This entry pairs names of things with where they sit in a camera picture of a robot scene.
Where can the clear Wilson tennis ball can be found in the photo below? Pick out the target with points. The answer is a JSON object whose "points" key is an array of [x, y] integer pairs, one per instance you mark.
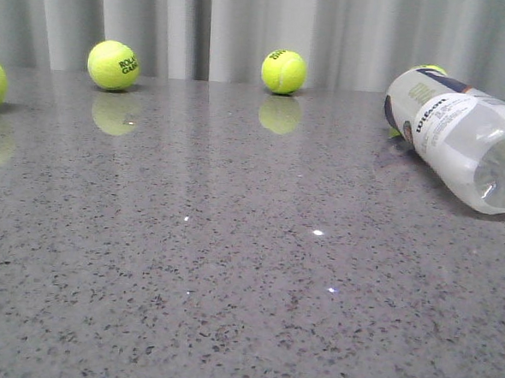
{"points": [[458, 130]]}

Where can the centre tennis ball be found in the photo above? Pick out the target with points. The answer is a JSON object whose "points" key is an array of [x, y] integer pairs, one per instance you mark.
{"points": [[283, 71]]}

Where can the Roland Garros tennis ball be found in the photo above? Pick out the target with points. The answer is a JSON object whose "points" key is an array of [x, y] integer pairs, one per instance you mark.
{"points": [[113, 65]]}

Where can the right tennis ball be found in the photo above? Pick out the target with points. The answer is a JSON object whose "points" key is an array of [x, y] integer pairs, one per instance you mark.
{"points": [[428, 68]]}

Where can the grey pleated curtain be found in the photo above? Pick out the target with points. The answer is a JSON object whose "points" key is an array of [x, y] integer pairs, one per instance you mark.
{"points": [[358, 45]]}

